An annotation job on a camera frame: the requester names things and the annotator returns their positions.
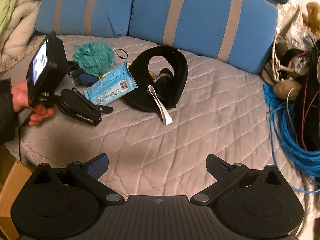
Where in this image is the blue coiled cable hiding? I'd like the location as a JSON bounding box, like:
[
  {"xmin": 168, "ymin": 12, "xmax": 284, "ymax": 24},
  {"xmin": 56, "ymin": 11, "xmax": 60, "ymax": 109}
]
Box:
[{"xmin": 262, "ymin": 84, "xmax": 320, "ymax": 194}]

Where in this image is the black left sleeve forearm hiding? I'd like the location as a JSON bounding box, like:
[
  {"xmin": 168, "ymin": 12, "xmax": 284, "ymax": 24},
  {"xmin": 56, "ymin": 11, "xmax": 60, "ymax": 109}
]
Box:
[{"xmin": 0, "ymin": 79, "xmax": 17, "ymax": 144}]

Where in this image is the cardboard box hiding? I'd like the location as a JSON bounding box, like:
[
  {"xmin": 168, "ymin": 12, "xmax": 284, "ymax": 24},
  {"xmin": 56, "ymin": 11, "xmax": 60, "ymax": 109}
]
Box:
[{"xmin": 1, "ymin": 145, "xmax": 32, "ymax": 239}]

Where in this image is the blue wet wipes pack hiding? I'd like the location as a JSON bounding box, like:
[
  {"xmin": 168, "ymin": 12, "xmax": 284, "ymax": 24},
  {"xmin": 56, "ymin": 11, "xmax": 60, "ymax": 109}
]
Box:
[{"xmin": 84, "ymin": 61, "xmax": 137, "ymax": 106}]

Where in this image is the green cloth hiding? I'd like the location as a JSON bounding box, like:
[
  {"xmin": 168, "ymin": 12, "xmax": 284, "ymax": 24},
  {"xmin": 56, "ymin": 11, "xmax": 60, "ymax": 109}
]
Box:
[{"xmin": 0, "ymin": 0, "xmax": 23, "ymax": 34}]

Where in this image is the beige knitted blanket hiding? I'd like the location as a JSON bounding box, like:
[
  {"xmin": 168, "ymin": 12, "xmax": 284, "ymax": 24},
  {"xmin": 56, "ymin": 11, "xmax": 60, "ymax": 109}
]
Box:
[{"xmin": 1, "ymin": 0, "xmax": 44, "ymax": 73}]

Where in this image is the person's left hand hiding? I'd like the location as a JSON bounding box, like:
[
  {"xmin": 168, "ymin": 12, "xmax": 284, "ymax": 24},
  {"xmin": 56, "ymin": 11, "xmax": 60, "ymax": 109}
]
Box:
[{"xmin": 11, "ymin": 80, "xmax": 56, "ymax": 127}]

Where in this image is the blue striped pillow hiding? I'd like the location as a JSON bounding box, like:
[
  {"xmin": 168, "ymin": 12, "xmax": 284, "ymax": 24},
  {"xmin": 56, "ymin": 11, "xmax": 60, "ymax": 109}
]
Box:
[
  {"xmin": 129, "ymin": 0, "xmax": 278, "ymax": 74},
  {"xmin": 35, "ymin": 0, "xmax": 133, "ymax": 38}
]

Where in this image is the right blue striped pillow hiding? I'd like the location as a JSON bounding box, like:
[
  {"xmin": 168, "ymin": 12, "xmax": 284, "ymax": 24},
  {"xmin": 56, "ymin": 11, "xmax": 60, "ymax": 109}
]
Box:
[{"xmin": 129, "ymin": 0, "xmax": 278, "ymax": 74}]

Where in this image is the grey quilted bed cover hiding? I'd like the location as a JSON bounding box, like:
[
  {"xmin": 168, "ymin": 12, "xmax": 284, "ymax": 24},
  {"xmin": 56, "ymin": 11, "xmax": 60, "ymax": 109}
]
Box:
[{"xmin": 6, "ymin": 52, "xmax": 312, "ymax": 199}]

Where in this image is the left blue striped pillow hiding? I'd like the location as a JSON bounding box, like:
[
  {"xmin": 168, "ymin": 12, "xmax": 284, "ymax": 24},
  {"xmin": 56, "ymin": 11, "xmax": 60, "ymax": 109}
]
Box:
[{"xmin": 35, "ymin": 0, "xmax": 133, "ymax": 38}]

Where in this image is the cluttered bag pile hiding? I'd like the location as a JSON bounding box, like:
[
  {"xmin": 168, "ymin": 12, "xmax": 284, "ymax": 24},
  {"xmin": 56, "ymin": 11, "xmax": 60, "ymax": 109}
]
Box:
[{"xmin": 262, "ymin": 0, "xmax": 319, "ymax": 151}]

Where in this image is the brown teddy bear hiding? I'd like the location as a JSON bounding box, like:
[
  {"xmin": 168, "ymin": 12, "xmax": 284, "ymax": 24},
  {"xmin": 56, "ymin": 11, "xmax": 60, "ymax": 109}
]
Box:
[{"xmin": 303, "ymin": 2, "xmax": 320, "ymax": 39}]

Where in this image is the black fuzzy neck pillow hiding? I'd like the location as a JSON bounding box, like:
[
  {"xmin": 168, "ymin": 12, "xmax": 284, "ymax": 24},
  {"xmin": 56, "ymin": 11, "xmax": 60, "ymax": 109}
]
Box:
[{"xmin": 123, "ymin": 46, "xmax": 188, "ymax": 125}]

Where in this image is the teal mesh bath pouf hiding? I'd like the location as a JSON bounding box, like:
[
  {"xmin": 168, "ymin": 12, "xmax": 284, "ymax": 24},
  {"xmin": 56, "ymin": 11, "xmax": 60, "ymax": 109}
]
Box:
[{"xmin": 73, "ymin": 40, "xmax": 116, "ymax": 77}]

